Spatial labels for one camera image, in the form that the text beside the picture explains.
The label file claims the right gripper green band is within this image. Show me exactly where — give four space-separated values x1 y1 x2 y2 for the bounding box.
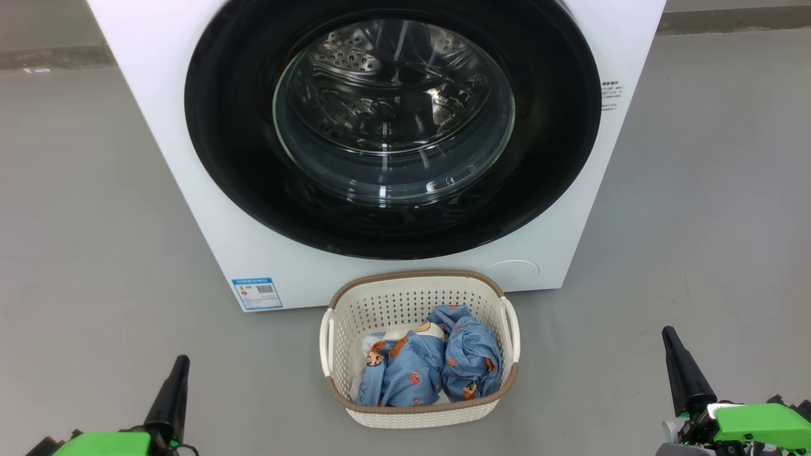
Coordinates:
656 326 811 456

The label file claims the cream perforated laundry basket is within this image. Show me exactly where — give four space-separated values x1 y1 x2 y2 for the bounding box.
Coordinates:
319 270 521 429

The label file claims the stainless steel washing machine drum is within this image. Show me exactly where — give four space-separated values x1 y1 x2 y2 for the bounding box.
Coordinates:
298 18 504 159

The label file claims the white front-load washing machine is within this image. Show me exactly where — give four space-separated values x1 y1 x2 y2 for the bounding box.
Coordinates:
87 0 667 313

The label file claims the blue energy label sticker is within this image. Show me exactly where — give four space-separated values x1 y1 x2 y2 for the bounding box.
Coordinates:
231 277 284 311

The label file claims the round white filter cover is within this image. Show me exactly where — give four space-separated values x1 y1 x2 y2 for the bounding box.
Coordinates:
485 260 541 291

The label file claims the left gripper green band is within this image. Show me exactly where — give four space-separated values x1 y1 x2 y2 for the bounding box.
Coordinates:
54 355 198 456

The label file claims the round black glass washer door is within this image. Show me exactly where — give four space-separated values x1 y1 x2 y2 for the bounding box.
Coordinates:
184 0 603 260

